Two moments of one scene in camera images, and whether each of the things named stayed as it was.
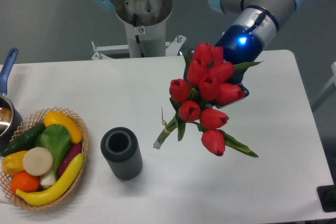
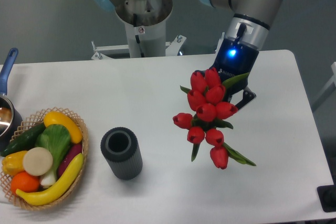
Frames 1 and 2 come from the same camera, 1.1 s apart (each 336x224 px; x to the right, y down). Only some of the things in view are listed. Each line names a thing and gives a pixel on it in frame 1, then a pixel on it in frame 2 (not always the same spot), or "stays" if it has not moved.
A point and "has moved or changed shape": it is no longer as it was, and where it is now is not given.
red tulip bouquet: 199,97 has moved or changed shape
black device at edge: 327,194 stays
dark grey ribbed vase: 120,148 stays
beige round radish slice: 37,161 stays
